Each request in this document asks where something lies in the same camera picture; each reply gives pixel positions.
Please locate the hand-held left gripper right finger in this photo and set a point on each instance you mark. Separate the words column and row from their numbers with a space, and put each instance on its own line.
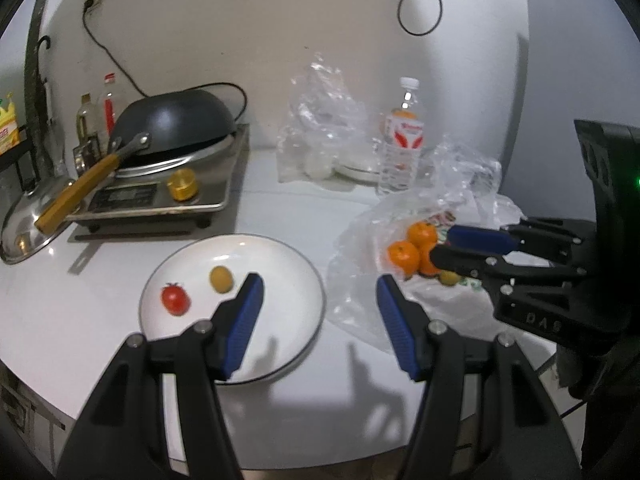
column 395, row 325

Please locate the red cherry tomato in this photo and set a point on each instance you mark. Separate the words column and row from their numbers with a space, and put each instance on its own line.
column 175, row 298

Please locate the yellow detergent bottle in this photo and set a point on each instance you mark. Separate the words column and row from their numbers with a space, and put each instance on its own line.
column 7, row 130

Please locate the crumpled clear plastic bag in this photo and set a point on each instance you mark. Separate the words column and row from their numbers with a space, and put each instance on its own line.
column 320, row 120

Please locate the printed clear plastic bag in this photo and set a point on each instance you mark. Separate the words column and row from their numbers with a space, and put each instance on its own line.
column 360, row 280

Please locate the white plate with dark rim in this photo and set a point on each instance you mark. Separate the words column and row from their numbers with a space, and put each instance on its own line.
column 290, row 290

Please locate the black metal rack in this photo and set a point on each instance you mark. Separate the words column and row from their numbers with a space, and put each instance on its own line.
column 22, row 147

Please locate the clear water bottle red label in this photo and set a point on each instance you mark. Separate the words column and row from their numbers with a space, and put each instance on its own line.
column 400, row 160

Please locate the person's dark clothing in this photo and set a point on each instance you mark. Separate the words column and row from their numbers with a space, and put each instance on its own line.
column 610, row 410

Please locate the small metal container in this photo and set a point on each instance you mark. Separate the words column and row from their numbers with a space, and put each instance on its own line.
column 87, row 152

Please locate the grey door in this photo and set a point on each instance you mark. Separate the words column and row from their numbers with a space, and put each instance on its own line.
column 565, row 60

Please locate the steel pot lid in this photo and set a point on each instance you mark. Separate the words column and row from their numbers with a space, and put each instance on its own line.
column 20, row 230

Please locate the tan longan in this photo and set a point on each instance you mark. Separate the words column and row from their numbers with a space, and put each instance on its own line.
column 448, row 278
column 220, row 278

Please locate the dark vertical pipe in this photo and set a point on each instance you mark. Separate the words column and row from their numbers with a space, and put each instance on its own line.
column 35, row 85

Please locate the white dish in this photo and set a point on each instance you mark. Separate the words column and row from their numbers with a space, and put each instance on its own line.
column 360, row 172

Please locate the small orange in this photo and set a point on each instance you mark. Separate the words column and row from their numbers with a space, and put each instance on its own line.
column 422, row 234
column 429, row 265
column 403, row 257

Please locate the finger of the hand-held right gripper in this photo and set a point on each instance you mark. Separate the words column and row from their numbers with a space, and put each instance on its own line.
column 480, row 237
column 455, row 259

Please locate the gold stove knob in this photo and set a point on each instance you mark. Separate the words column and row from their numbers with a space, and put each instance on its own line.
column 182, row 184

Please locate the steel gas stove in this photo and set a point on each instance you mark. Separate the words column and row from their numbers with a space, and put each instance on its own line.
column 210, row 180

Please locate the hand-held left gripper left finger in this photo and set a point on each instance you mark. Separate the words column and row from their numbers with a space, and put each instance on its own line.
column 245, row 325

